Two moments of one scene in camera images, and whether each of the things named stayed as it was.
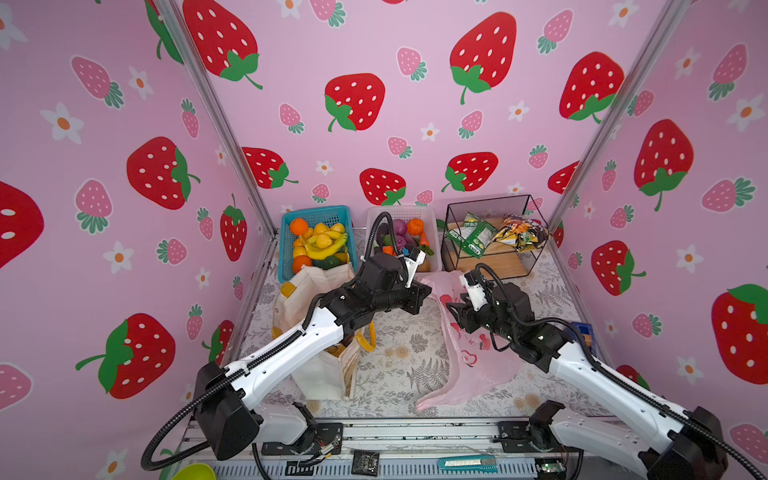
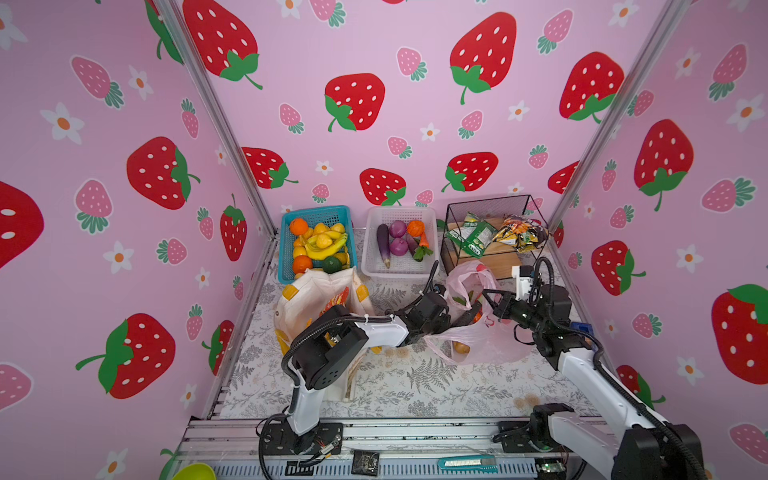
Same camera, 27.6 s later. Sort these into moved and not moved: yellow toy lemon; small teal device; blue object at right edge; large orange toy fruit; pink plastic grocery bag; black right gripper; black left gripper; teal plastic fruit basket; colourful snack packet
Moved: black right gripper; black left gripper; pink plastic grocery bag
Not moved: colourful snack packet; small teal device; blue object at right edge; large orange toy fruit; teal plastic fruit basket; yellow toy lemon
